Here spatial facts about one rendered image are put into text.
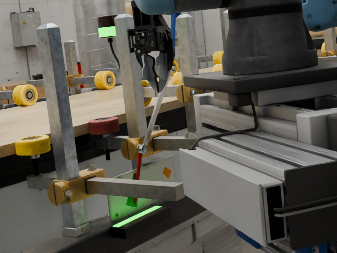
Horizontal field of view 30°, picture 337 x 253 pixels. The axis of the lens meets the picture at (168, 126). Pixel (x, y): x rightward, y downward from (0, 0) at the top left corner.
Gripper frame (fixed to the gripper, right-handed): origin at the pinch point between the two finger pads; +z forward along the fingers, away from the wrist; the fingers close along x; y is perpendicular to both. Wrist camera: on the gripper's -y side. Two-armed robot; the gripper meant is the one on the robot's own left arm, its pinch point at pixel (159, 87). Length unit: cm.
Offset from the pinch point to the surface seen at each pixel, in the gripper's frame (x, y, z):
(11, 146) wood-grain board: -34.7, 10.0, 10.2
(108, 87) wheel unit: -59, -112, 8
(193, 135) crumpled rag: 6.2, -2.3, 12.2
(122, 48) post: -9.6, -4.5, -9.5
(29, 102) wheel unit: -74, -71, 8
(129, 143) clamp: -9.6, -1.6, 13.1
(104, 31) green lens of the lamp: -13.7, -4.8, -14.1
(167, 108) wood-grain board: -14, -48, 11
